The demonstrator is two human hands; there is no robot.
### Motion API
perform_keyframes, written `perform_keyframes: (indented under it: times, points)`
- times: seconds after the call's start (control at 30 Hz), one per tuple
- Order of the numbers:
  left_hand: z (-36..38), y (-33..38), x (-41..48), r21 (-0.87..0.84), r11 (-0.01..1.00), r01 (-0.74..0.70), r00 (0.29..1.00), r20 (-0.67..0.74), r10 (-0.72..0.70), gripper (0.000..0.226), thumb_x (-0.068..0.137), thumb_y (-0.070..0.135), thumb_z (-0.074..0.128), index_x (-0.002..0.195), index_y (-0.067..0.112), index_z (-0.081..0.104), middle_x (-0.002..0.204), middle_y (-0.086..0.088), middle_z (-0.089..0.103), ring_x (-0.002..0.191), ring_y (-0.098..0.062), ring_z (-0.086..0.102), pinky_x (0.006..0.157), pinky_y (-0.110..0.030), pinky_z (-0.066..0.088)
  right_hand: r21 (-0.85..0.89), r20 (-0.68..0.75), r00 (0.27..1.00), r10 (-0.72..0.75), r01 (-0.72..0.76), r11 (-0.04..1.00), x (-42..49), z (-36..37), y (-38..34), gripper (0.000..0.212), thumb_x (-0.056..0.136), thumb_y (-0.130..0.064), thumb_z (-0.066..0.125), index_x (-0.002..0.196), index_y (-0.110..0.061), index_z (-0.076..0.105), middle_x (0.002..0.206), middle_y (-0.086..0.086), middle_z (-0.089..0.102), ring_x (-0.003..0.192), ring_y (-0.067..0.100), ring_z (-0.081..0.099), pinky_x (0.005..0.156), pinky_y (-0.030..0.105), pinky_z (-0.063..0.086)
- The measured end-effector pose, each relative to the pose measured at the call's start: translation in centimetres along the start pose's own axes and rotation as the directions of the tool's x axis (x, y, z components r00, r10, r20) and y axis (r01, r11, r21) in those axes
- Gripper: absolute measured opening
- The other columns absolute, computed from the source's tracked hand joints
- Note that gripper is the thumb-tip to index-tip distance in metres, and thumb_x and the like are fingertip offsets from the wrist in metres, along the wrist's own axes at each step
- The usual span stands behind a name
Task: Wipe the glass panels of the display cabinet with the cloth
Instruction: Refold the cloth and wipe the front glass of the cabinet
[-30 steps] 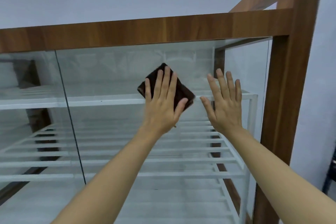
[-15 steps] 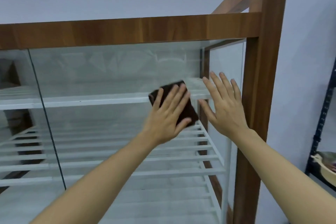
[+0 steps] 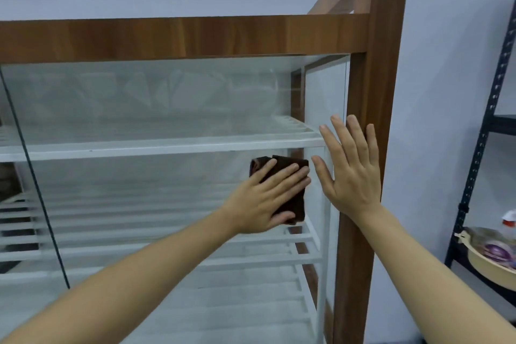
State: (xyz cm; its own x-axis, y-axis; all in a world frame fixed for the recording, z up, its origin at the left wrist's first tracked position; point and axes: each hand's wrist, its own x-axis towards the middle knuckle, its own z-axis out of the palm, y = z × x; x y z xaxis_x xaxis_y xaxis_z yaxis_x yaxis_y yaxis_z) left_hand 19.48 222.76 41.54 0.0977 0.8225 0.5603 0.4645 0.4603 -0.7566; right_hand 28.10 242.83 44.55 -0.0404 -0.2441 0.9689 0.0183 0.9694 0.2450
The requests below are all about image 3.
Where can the person's left hand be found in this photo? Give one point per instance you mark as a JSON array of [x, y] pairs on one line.
[[258, 204]]

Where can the person's right hand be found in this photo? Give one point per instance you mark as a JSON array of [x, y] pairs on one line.
[[354, 182]]

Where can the person's right middle finger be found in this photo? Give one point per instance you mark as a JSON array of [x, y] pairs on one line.
[[343, 136]]

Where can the person's left thumb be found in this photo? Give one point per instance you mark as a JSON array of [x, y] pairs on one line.
[[285, 218]]

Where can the person's left middle finger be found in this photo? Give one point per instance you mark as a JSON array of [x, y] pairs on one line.
[[294, 181]]

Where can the person's right thumb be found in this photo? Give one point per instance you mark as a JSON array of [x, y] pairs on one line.
[[321, 176]]

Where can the person's left little finger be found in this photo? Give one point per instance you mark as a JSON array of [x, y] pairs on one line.
[[262, 173]]

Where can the person's right little finger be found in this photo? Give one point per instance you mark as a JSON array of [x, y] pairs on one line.
[[372, 142]]

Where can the dark brown cleaning cloth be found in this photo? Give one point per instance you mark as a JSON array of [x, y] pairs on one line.
[[300, 206]]

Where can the person's right forearm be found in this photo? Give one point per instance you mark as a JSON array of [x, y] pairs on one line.
[[423, 275]]

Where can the person's left forearm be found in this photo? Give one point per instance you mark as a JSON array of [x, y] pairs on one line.
[[121, 291]]

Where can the white slatted metal shelf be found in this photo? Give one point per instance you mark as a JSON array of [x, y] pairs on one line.
[[250, 303], [161, 146], [141, 247]]

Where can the black metal storage rack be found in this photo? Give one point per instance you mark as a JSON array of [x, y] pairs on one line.
[[479, 148]]

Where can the clear glass cabinet door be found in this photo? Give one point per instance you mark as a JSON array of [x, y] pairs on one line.
[[169, 93], [18, 202]]

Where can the clear spray bottle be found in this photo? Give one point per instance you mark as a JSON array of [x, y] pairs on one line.
[[510, 222]]

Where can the purple round item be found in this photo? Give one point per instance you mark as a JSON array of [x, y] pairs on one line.
[[499, 252]]

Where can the beige plastic basin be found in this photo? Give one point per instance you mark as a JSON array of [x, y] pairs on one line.
[[483, 269]]

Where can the brown wooden display cabinet frame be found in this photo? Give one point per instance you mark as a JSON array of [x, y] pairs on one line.
[[201, 37]]

